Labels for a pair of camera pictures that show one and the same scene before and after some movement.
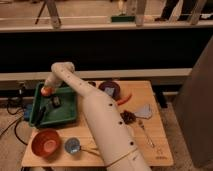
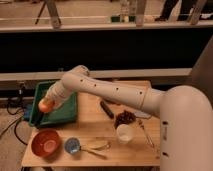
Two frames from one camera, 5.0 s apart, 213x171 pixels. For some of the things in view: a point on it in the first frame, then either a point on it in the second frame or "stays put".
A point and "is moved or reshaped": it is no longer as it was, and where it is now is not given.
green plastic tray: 58,108 stays put
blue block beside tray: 27,111 stays put
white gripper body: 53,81 → 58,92
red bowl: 46,143 stays put
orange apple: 46,91 is moved or reshaped
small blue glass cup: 72,145 stays put
